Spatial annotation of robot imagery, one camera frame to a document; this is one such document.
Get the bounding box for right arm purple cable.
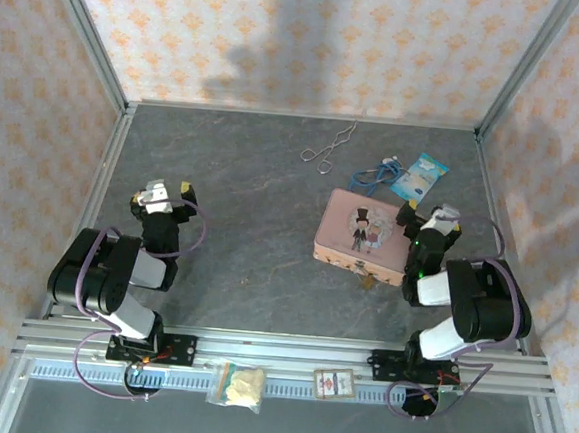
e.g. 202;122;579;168
386;209;529;427

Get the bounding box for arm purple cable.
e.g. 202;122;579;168
68;187;211;407
386;209;529;427

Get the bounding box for aluminium frame side rail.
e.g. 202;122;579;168
43;100;138;325
459;133;547;355

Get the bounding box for blue white wipes packet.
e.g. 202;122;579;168
388;149;451;209

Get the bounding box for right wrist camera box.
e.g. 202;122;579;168
420;201;465;240

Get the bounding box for grey slotted cable duct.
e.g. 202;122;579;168
28;359;542;419

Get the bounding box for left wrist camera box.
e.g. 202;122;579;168
135;178;178;217

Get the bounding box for brass padlock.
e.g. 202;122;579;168
356;269;379;293

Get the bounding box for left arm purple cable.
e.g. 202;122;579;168
68;187;211;407

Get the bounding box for aluminium frame post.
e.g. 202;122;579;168
31;0;138;115
474;0;579;147

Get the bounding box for blue cable bundle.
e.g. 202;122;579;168
349;152;404;192

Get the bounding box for small printed card packet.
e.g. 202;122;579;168
310;366;358;402

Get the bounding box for clear bag of snacks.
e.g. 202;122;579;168
203;359;269;416

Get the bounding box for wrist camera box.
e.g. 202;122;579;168
420;201;465;240
135;178;178;217

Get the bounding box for pink wedding tin box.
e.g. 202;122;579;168
309;186;416;289

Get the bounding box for metal wire tongs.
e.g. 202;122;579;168
298;115;361;178

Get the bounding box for wide aluminium frame rail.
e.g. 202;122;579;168
12;312;558;399

